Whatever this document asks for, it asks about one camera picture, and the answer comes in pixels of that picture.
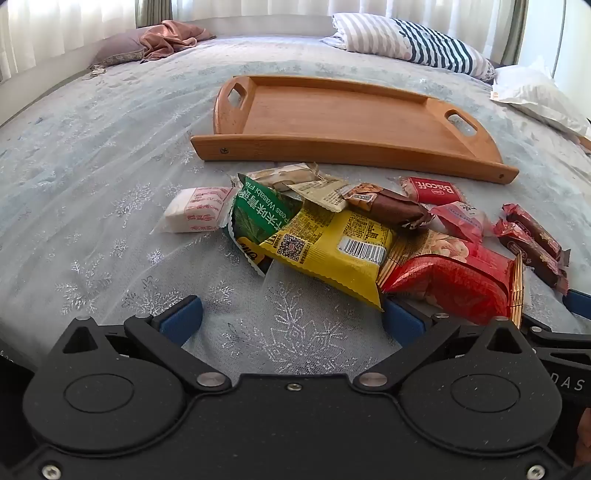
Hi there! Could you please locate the striped pillow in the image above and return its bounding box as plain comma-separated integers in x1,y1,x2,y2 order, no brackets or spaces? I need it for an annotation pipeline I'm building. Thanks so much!
321,12,496,84

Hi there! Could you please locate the beige nougat packet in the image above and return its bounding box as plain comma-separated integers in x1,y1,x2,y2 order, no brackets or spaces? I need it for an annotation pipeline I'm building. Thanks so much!
247,162,324,191

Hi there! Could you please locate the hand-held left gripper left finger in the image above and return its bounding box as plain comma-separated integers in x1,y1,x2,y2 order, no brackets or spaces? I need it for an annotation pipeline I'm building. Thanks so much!
61,295,232,394

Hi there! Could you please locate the wooden tray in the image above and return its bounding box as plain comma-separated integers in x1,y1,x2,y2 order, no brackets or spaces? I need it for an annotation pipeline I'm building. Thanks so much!
191,75,520,186

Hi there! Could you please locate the pale blue snowflake bedspread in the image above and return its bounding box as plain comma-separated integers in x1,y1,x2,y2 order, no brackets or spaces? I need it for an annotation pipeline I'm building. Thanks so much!
0,34,591,379

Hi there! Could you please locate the mauve pillow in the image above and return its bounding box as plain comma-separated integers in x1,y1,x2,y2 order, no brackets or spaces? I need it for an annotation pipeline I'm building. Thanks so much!
88,28,148,70

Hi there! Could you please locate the red biscuit packet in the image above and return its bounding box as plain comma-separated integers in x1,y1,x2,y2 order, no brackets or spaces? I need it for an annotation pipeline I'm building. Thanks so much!
398,175,468,207

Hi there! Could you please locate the large red nut packet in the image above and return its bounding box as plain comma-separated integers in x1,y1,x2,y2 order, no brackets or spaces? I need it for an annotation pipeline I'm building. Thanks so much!
376,229,526,329

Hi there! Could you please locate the white sheer curtain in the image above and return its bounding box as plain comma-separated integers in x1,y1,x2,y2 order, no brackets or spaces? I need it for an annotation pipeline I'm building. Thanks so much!
0,0,139,84
171,0,509,40

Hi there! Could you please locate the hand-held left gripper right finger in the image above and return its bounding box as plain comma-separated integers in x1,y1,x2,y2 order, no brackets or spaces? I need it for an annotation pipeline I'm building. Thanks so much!
353,298,537,394

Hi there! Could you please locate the grey-green curtain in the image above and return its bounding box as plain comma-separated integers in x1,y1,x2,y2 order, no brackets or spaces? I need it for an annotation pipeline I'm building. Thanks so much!
503,0,529,65
135,0,173,29

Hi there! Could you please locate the gold snack packet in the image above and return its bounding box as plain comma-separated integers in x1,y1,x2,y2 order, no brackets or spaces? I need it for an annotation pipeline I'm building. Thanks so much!
284,176,354,214

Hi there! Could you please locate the pink crumpled cloth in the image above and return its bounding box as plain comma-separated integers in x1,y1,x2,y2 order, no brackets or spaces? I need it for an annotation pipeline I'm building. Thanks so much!
139,20,217,63

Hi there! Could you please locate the brown snack packet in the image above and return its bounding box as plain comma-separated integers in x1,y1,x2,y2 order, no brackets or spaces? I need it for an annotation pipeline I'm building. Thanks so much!
342,182,435,230

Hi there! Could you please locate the dark red chocolate packet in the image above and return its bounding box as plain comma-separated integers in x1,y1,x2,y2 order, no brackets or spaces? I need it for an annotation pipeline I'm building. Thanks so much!
501,203,572,267
493,219,570,296

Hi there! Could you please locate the white pillow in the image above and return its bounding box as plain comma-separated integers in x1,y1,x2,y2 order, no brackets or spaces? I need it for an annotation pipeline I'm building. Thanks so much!
490,58,591,137

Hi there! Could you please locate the white pink snack packet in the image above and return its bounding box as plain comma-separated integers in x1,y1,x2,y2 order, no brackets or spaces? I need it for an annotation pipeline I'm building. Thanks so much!
150,186,238,234

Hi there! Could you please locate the green snack packet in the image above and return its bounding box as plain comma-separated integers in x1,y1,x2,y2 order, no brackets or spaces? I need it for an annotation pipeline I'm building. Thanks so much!
228,173,305,278

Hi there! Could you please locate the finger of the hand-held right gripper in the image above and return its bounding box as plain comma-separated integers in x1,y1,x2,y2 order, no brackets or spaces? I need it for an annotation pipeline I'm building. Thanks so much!
522,315,591,352
563,288,591,320

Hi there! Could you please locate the yellow snack packet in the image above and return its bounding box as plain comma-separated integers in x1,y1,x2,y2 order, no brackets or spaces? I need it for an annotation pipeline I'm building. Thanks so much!
259,203,399,312

